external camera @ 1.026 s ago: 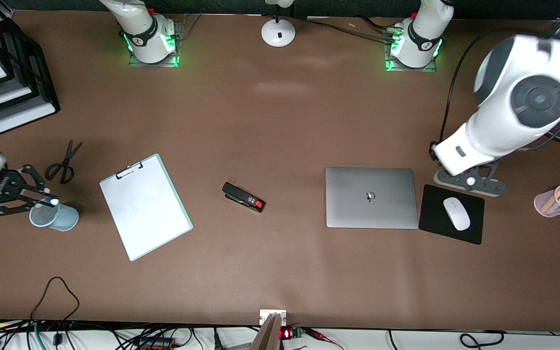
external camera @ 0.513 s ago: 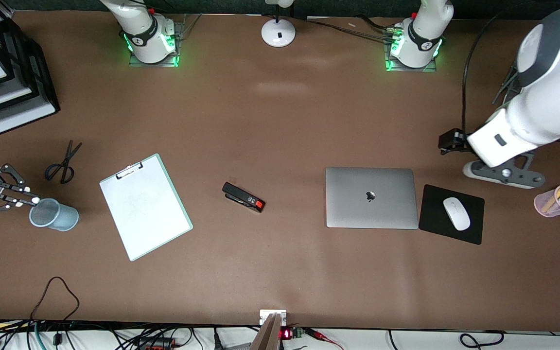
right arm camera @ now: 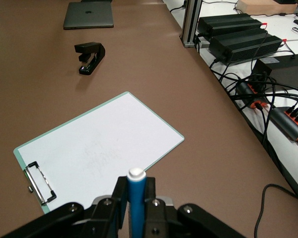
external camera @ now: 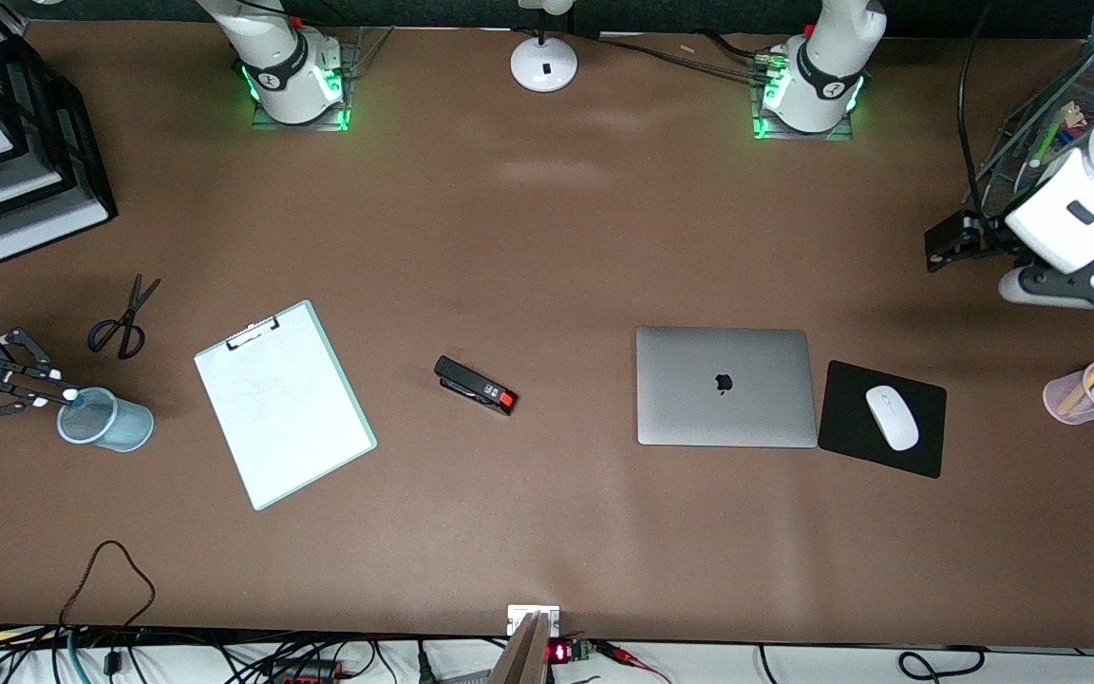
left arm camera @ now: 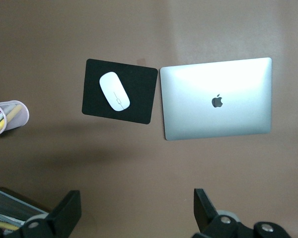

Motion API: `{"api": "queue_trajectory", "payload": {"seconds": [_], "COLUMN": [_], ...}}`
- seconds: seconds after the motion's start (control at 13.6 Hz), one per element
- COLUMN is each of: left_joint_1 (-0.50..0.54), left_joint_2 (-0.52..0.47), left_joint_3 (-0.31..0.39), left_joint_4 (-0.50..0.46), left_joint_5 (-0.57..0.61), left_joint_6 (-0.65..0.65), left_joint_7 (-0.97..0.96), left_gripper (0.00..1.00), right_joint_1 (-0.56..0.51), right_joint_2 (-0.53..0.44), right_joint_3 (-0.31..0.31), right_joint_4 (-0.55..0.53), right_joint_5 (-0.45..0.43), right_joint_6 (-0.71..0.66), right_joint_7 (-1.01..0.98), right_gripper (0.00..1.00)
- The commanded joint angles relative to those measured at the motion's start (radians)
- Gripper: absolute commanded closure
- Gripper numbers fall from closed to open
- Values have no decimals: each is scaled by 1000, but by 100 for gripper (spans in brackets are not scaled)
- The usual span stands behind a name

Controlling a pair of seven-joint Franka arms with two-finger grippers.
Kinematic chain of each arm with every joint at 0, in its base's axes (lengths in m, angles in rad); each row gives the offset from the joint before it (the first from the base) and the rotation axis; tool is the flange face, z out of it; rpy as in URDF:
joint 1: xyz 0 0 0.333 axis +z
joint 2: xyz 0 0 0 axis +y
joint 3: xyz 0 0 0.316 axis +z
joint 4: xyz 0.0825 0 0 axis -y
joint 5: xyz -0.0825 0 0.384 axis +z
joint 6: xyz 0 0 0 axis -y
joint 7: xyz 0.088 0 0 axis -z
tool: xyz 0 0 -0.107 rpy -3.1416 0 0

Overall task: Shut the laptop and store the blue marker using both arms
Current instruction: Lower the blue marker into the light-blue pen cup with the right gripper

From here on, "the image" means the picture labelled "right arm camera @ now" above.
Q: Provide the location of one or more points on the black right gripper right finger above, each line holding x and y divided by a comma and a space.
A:
159, 223

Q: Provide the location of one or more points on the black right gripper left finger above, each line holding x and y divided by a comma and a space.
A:
104, 218

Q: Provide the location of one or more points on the blue marker white cap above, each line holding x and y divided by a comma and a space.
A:
136, 193

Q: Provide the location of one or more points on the grey laptop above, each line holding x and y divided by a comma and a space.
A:
89, 17

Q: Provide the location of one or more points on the white paper sheet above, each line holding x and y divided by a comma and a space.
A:
101, 138

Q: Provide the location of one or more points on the mint green clipboard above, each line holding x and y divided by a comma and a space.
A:
21, 161

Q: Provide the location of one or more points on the black orange power strip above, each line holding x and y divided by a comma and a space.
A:
285, 121
248, 91

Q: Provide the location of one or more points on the black stapler red tip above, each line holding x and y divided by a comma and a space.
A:
90, 58

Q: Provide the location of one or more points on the black finned power supply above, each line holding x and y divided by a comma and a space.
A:
228, 23
245, 45

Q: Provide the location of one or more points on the flat black box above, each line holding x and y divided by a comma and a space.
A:
288, 72

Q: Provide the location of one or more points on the cardboard box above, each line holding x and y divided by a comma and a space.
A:
265, 7

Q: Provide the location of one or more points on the aluminium profile post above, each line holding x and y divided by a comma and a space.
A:
191, 24

